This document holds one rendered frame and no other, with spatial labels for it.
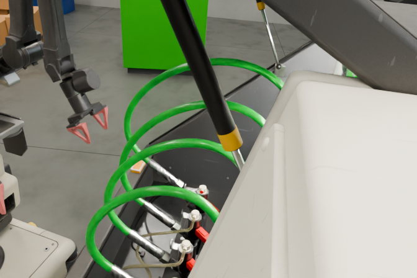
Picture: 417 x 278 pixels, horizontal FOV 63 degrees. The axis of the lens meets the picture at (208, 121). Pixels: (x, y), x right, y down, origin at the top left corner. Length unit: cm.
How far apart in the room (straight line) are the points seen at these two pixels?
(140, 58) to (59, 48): 304
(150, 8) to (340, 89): 375
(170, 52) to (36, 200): 231
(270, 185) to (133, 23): 386
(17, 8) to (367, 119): 106
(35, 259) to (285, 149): 166
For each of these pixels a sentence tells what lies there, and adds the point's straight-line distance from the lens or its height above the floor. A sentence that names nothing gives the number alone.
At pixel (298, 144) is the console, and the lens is 17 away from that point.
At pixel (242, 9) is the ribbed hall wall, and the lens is 716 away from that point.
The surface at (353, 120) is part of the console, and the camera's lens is 19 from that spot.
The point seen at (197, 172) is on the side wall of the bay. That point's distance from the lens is 116.
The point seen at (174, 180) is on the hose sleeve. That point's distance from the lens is 78.
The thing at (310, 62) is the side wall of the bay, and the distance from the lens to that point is 95.
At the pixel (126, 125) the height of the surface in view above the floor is 125.
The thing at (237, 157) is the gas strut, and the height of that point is 144.
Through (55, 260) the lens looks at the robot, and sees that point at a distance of 178.
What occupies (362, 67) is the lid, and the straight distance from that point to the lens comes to 23.
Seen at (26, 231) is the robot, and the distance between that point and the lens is 193.
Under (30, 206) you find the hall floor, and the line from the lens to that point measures 247.
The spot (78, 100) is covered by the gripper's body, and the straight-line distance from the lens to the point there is 113.
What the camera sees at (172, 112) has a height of 135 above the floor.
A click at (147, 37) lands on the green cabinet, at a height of 46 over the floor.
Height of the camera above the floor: 163
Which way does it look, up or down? 30 degrees down
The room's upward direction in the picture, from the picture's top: 5 degrees clockwise
